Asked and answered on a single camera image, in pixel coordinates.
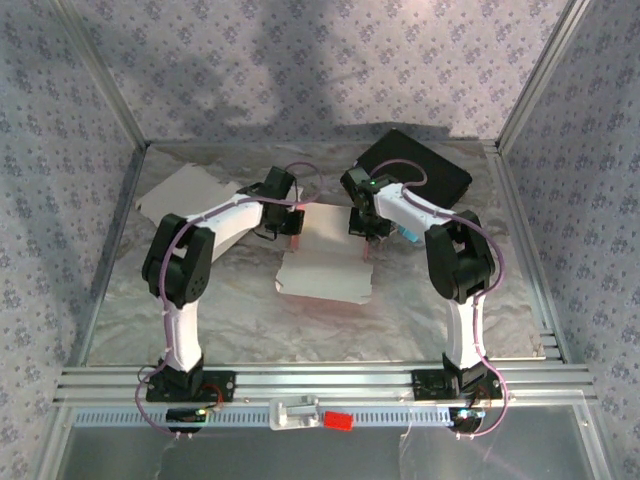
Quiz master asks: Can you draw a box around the black hard case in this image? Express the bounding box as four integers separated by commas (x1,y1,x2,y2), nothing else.
355,128,474,209

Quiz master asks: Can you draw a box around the aluminium table edge rail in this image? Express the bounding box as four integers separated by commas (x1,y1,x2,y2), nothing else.
67,143,149,369
482,142,569,364

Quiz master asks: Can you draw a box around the grey metal sheet panel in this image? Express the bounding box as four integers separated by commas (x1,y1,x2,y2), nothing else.
44,405,609,480

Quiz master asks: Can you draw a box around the wide aluminium frame rail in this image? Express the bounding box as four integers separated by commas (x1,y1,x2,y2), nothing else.
52,363,599,406

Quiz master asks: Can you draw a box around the slotted grey cable duct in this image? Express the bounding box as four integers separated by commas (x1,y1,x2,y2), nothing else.
73,405,466,429

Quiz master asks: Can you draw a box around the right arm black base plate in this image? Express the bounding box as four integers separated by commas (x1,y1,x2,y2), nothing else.
412,368,504,401

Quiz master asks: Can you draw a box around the white plastic bracket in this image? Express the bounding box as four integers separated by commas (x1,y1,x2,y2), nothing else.
268,394,321,431

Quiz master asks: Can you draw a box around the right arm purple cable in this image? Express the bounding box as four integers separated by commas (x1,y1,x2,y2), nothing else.
372,159,511,442

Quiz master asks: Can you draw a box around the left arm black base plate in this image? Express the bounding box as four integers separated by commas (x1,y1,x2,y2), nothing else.
145,369,237,403

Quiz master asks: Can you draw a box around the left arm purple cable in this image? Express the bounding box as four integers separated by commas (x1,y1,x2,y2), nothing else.
134,161,325,442

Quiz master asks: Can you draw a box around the red plastic block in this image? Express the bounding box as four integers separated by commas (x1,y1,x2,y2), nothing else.
323,410,355,431

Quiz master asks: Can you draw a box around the aluminium frame post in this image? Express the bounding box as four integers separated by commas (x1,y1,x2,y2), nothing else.
497,0,596,151
52,0,151,149

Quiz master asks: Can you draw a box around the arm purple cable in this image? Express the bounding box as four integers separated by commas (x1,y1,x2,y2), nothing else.
134,161,325,442
372,159,511,442

